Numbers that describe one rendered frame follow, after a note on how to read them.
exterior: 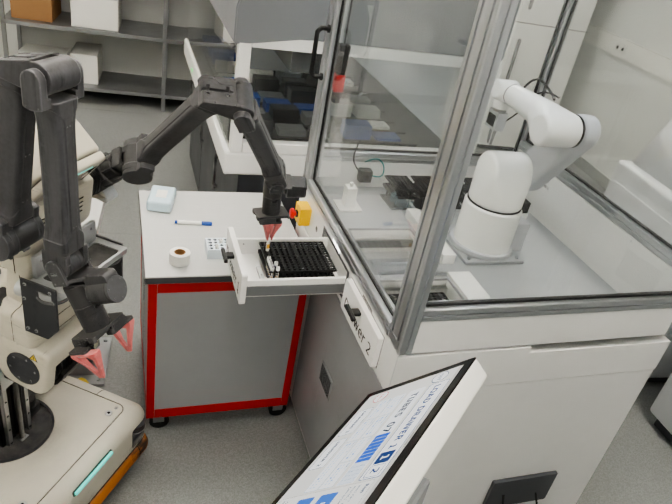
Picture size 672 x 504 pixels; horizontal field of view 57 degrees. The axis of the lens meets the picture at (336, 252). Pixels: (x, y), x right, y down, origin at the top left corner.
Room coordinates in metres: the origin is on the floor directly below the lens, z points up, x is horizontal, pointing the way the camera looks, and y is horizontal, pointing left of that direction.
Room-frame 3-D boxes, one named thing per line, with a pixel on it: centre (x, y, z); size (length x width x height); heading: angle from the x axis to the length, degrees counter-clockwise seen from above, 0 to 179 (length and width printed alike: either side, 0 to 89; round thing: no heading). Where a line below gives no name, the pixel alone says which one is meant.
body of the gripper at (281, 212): (1.67, 0.22, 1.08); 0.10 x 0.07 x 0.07; 118
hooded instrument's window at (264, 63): (3.48, 0.36, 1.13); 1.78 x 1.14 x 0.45; 23
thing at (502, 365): (1.92, -0.45, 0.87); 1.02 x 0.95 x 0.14; 23
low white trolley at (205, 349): (2.03, 0.45, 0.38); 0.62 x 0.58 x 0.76; 23
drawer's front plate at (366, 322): (1.48, -0.11, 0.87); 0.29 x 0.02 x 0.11; 23
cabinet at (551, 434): (1.91, -0.45, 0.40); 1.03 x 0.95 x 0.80; 23
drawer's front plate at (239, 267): (1.64, 0.31, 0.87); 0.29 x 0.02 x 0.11; 23
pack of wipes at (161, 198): (2.13, 0.72, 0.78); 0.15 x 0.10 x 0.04; 11
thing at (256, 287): (1.72, 0.11, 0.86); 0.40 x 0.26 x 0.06; 113
